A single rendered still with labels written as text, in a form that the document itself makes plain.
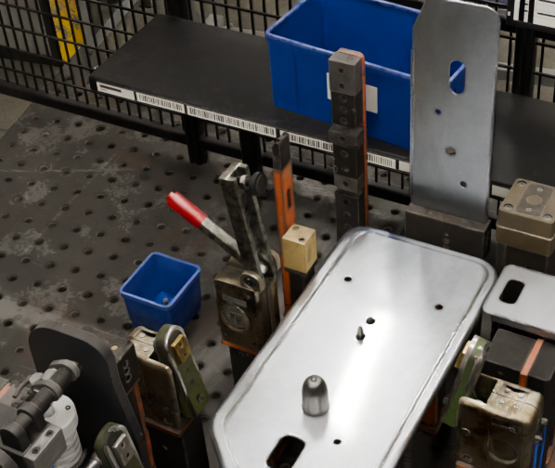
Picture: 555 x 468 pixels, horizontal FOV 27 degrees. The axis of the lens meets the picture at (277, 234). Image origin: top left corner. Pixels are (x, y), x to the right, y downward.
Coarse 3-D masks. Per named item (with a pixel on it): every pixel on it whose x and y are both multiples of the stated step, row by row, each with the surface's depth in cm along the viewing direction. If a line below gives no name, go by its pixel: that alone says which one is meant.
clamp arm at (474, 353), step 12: (468, 348) 129; (480, 348) 129; (468, 360) 129; (480, 360) 128; (468, 372) 130; (480, 372) 134; (456, 384) 133; (468, 384) 132; (456, 396) 134; (468, 396) 133; (456, 408) 135; (444, 420) 138; (456, 420) 137
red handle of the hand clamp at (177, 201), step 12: (168, 204) 148; (180, 204) 147; (192, 204) 148; (192, 216) 147; (204, 216) 148; (204, 228) 148; (216, 228) 148; (216, 240) 148; (228, 240) 148; (228, 252) 148; (264, 264) 148
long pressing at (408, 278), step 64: (384, 256) 158; (448, 256) 157; (320, 320) 150; (384, 320) 149; (448, 320) 148; (256, 384) 142; (384, 384) 141; (256, 448) 135; (320, 448) 134; (384, 448) 134
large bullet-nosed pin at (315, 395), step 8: (312, 376) 136; (304, 384) 136; (312, 384) 136; (320, 384) 136; (304, 392) 136; (312, 392) 136; (320, 392) 136; (328, 392) 137; (304, 400) 137; (312, 400) 136; (320, 400) 136; (328, 400) 138; (304, 408) 138; (312, 408) 137; (320, 408) 137; (328, 408) 139
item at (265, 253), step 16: (224, 176) 139; (240, 176) 141; (256, 176) 138; (224, 192) 140; (240, 192) 142; (256, 192) 138; (240, 208) 140; (256, 208) 144; (240, 224) 142; (256, 224) 145; (240, 240) 144; (256, 240) 147; (240, 256) 146; (256, 256) 145; (256, 272) 147; (272, 272) 150
